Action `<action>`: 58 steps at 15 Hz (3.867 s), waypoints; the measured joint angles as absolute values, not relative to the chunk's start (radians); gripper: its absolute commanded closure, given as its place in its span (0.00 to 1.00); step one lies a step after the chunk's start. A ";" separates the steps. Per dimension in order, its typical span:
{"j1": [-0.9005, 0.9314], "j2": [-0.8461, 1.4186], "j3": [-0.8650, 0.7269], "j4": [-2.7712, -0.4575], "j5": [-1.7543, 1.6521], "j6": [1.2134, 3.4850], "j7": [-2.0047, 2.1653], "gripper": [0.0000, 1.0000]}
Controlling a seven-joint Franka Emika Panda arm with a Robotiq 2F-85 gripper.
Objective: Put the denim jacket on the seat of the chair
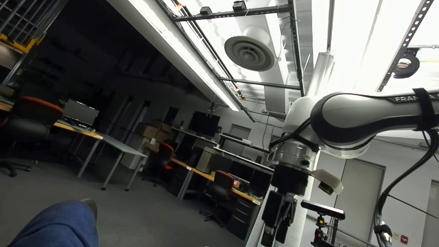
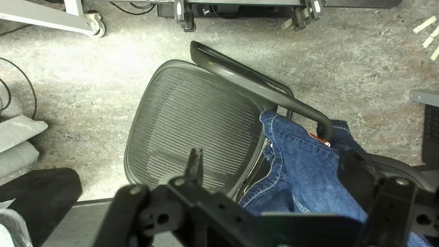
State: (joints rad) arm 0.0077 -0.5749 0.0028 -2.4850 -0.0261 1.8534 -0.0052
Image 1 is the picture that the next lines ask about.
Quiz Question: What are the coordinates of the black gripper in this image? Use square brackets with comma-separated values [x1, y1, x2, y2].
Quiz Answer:
[261, 163, 310, 247]

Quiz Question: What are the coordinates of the blue denim jacket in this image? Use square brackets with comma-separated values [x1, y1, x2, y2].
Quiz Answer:
[6, 199, 101, 247]

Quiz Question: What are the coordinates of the black red-backed office chair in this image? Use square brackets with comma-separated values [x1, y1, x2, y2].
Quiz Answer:
[144, 141, 179, 186]
[201, 168, 236, 225]

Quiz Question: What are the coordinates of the black orange-backed office chair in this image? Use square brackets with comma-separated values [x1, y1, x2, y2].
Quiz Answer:
[0, 94, 66, 178]

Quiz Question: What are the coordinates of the black desk shelf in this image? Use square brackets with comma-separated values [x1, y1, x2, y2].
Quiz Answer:
[172, 125, 277, 177]

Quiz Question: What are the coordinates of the long wooden desk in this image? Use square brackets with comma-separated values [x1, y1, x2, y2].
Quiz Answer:
[169, 156, 264, 207]

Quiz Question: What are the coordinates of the black computer monitor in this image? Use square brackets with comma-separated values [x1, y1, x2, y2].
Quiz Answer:
[188, 109, 223, 138]

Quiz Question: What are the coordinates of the brown cardboard box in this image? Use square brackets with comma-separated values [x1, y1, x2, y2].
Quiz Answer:
[142, 119, 173, 144]

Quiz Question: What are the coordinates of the narrow grey door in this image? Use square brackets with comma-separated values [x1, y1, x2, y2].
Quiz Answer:
[422, 179, 439, 247]

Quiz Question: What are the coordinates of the round ceiling air vent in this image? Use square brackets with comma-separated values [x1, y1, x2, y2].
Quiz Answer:
[223, 34, 277, 72]

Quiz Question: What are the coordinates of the grey table with thin legs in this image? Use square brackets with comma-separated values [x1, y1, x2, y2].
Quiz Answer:
[99, 134, 150, 192]

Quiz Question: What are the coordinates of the long ceiling light strip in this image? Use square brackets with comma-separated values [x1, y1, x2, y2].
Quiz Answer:
[107, 0, 242, 112]

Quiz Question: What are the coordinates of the round black ceiling device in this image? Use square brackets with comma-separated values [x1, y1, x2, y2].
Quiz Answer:
[393, 48, 422, 79]

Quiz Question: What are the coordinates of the black ceiling pipe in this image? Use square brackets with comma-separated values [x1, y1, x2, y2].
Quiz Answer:
[172, 2, 291, 23]

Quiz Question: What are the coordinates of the wooden-top desk with metal legs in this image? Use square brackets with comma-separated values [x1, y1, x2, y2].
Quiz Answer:
[52, 119, 105, 179]

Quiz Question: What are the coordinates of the grey computer monitor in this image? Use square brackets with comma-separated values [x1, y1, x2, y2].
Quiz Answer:
[62, 98, 101, 129]

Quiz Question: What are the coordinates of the metal rack with yellow beam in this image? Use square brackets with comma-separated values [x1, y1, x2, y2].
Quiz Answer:
[0, 0, 63, 86]

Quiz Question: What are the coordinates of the black camera on stand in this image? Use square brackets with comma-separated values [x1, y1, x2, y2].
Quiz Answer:
[299, 199, 347, 247]

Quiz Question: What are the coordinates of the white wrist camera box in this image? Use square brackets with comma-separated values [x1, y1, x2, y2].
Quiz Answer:
[312, 168, 346, 196]

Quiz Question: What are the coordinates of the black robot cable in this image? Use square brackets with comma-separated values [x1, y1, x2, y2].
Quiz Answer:
[372, 87, 439, 247]

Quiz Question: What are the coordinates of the perforated metal ceiling rail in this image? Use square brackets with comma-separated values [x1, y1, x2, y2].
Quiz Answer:
[378, 0, 437, 93]

